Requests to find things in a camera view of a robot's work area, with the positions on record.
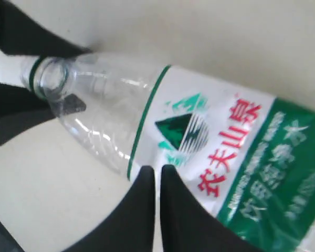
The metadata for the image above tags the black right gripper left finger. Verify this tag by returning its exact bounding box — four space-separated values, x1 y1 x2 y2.
65 166 155 252

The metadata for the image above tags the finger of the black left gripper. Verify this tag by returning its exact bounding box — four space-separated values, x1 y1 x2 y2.
0 80 87 148
0 1 92 57

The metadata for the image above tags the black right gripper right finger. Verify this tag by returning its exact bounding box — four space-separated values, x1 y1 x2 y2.
160 165 260 252

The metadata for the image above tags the clear plastic water bottle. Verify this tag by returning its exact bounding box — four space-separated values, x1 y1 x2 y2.
21 53 315 251

